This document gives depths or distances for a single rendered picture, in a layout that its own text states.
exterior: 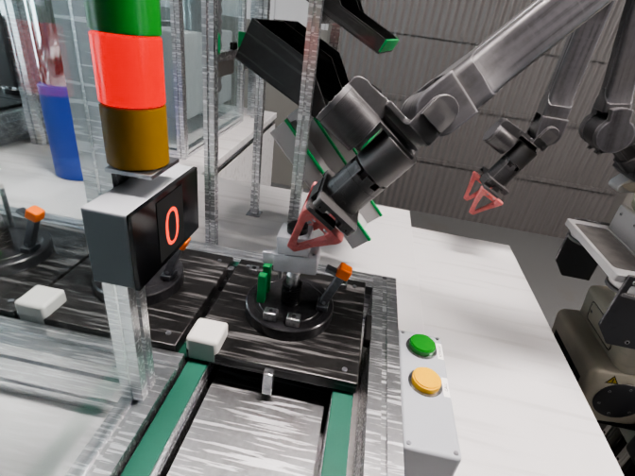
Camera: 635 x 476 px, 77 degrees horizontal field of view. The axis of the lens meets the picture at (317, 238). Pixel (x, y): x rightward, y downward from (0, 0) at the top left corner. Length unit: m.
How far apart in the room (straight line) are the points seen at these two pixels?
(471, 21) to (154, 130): 3.09
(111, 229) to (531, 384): 0.73
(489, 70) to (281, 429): 0.51
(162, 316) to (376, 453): 0.35
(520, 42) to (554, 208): 3.30
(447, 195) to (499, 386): 2.87
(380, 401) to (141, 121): 0.43
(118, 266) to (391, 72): 3.07
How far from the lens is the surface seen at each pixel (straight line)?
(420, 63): 3.32
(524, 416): 0.79
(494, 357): 0.87
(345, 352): 0.60
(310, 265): 0.57
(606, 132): 1.12
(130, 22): 0.34
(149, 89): 0.34
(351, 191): 0.50
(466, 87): 0.51
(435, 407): 0.59
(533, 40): 0.57
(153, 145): 0.35
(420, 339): 0.65
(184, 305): 0.66
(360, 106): 0.48
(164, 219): 0.38
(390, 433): 0.54
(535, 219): 3.82
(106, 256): 0.36
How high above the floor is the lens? 1.39
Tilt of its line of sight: 29 degrees down
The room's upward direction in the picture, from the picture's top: 8 degrees clockwise
